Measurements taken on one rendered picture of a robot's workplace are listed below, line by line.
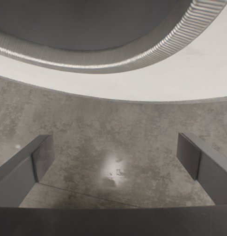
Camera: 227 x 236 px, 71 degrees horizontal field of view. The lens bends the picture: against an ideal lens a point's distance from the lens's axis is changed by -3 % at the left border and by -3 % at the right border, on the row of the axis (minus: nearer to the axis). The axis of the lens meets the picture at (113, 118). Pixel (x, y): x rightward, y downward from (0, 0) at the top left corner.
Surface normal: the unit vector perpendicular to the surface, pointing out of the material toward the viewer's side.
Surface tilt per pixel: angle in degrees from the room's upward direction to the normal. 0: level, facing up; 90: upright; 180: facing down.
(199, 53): 90
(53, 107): 0
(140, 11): 43
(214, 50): 90
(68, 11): 10
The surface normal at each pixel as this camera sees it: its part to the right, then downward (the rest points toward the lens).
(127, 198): -0.13, -0.15
